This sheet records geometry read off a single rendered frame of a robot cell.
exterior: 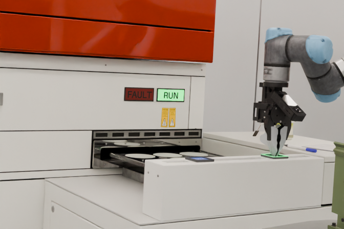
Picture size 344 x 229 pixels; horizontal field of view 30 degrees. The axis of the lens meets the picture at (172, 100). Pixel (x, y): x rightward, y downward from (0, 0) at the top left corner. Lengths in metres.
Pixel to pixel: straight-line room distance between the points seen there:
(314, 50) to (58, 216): 0.92
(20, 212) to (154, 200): 0.62
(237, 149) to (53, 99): 0.65
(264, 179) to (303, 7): 3.08
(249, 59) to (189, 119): 2.11
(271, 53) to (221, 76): 2.48
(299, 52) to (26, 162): 0.92
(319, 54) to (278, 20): 2.86
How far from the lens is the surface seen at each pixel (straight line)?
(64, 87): 2.12
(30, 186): 2.12
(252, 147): 2.17
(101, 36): 2.12
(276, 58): 1.81
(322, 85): 1.84
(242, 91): 4.40
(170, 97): 2.31
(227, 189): 1.71
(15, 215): 2.12
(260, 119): 1.85
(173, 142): 2.32
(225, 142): 2.29
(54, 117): 2.11
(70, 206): 1.95
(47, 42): 2.04
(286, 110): 1.79
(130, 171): 2.17
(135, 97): 2.23
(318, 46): 1.75
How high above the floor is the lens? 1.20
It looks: 3 degrees down
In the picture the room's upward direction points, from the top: 3 degrees clockwise
